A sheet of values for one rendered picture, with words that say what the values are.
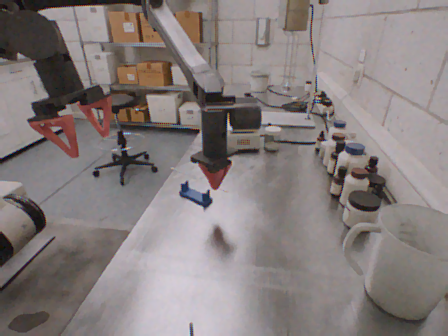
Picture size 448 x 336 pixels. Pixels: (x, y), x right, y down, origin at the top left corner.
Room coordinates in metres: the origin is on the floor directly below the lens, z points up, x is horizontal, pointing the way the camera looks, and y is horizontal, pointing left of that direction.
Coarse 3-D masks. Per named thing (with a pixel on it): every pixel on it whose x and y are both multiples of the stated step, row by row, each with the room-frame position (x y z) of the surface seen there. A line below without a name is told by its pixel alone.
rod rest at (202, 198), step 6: (186, 180) 0.65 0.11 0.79; (180, 186) 0.63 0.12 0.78; (186, 186) 0.64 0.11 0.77; (180, 192) 0.63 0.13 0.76; (186, 192) 0.63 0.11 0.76; (192, 192) 0.63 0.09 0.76; (198, 192) 0.63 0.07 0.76; (192, 198) 0.60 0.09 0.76; (198, 198) 0.60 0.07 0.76; (204, 198) 0.58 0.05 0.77; (210, 198) 0.60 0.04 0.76; (204, 204) 0.57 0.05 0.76
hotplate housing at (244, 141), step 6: (228, 132) 0.94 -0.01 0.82; (234, 132) 0.94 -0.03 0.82; (240, 132) 0.94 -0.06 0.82; (246, 132) 0.94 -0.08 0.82; (252, 132) 0.94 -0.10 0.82; (258, 132) 0.94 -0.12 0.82; (228, 138) 0.92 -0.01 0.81; (234, 138) 0.92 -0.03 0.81; (240, 138) 0.92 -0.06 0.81; (246, 138) 0.92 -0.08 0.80; (252, 138) 0.92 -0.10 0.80; (258, 138) 0.92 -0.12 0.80; (228, 144) 0.92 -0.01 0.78; (234, 144) 0.92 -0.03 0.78; (240, 144) 0.92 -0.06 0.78; (246, 144) 0.92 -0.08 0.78; (252, 144) 0.92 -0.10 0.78; (258, 144) 0.93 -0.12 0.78; (240, 150) 0.92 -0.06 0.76; (246, 150) 0.92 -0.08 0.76; (252, 150) 0.92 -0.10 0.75; (258, 150) 0.93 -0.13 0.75
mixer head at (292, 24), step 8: (280, 0) 1.28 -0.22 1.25; (288, 0) 1.28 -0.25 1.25; (296, 0) 1.26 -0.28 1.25; (304, 0) 1.26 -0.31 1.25; (280, 8) 1.28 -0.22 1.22; (288, 8) 1.28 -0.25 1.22; (296, 8) 1.26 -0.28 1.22; (304, 8) 1.26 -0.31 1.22; (280, 16) 1.28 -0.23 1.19; (288, 16) 1.27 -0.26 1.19; (296, 16) 1.26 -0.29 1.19; (304, 16) 1.26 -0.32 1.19; (280, 24) 1.28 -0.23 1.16; (288, 24) 1.27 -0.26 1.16; (296, 24) 1.26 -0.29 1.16; (304, 24) 1.26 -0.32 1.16; (288, 32) 1.28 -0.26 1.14; (296, 32) 1.26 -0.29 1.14; (304, 32) 1.28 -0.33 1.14
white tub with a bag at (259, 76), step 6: (258, 60) 1.95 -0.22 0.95; (252, 66) 1.96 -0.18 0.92; (258, 66) 1.93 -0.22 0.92; (264, 66) 1.93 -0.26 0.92; (252, 72) 1.98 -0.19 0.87; (258, 72) 1.94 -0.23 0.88; (264, 72) 1.93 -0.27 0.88; (270, 72) 1.96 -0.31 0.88; (252, 78) 1.94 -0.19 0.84; (258, 78) 1.91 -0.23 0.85; (264, 78) 1.92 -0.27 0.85; (252, 84) 1.95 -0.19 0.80; (258, 84) 1.92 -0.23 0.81; (264, 84) 1.92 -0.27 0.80; (252, 90) 1.95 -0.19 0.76; (258, 90) 1.92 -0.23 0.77; (264, 90) 1.93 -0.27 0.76
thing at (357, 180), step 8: (352, 168) 0.60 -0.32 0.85; (360, 168) 0.60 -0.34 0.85; (352, 176) 0.58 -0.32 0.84; (360, 176) 0.57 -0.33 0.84; (344, 184) 0.59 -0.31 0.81; (352, 184) 0.57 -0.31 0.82; (360, 184) 0.56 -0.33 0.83; (368, 184) 0.57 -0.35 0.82; (344, 192) 0.58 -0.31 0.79; (344, 200) 0.58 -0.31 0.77
